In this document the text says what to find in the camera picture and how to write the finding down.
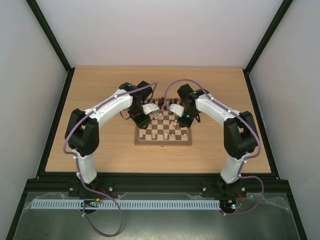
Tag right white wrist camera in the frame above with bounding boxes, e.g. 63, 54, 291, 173
168, 103, 185, 117

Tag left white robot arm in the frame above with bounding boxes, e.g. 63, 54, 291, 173
63, 81, 159, 184

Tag left black frame post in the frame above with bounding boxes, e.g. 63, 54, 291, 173
26, 0, 76, 73

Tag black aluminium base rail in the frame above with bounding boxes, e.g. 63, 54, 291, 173
23, 172, 292, 199

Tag metal front tray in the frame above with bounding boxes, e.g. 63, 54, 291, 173
8, 192, 300, 240

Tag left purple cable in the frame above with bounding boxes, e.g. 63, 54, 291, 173
63, 82, 158, 236

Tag grey slotted cable duct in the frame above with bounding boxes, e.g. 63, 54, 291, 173
30, 199, 221, 211

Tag left white pieces pile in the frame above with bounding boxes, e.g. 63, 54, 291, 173
149, 112, 162, 120

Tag purple cable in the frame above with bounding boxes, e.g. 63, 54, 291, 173
164, 79, 265, 216
63, 82, 158, 236

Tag wooden chess board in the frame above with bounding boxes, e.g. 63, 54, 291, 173
134, 109, 192, 147

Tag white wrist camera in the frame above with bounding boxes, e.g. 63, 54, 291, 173
142, 103, 160, 115
168, 103, 185, 117

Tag right black frame post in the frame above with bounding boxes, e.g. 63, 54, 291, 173
243, 0, 295, 73

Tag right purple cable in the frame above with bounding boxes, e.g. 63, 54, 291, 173
164, 79, 265, 216

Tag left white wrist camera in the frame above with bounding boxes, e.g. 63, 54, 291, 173
142, 103, 160, 115

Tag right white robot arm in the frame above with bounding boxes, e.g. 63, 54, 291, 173
170, 84, 259, 196

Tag black frame post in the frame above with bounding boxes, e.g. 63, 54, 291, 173
26, 0, 76, 73
243, 0, 295, 73

